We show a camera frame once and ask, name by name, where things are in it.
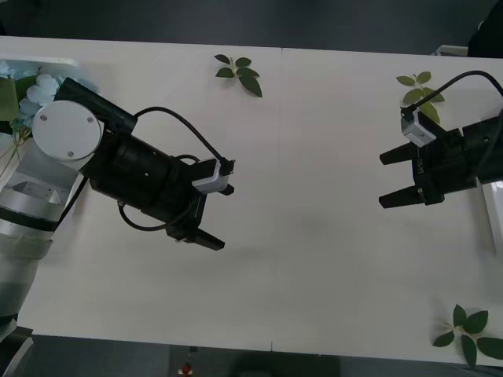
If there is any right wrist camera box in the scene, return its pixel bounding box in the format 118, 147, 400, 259
399, 108, 438, 148

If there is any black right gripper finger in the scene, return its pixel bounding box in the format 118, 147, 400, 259
378, 183, 426, 210
378, 139, 418, 167

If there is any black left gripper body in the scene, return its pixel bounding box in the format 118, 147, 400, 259
164, 156, 208, 242

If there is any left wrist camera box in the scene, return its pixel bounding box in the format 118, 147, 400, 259
191, 156, 236, 195

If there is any shallow white box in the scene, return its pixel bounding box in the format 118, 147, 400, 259
0, 57, 101, 189
479, 178, 503, 254

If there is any black left camera cable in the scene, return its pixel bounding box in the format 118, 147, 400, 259
117, 105, 229, 233

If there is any black right camera cable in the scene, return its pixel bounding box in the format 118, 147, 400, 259
400, 69, 503, 115

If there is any black camera cable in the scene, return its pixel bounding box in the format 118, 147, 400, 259
117, 105, 229, 233
400, 69, 503, 115

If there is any dark green leaf twig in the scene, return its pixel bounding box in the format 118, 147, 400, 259
431, 304, 503, 369
214, 53, 263, 98

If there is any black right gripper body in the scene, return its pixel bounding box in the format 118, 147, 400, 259
409, 127, 479, 207

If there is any light green leaf twig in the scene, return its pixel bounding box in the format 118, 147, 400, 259
395, 71, 446, 125

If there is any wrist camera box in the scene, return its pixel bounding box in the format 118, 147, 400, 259
191, 156, 236, 195
399, 108, 438, 148

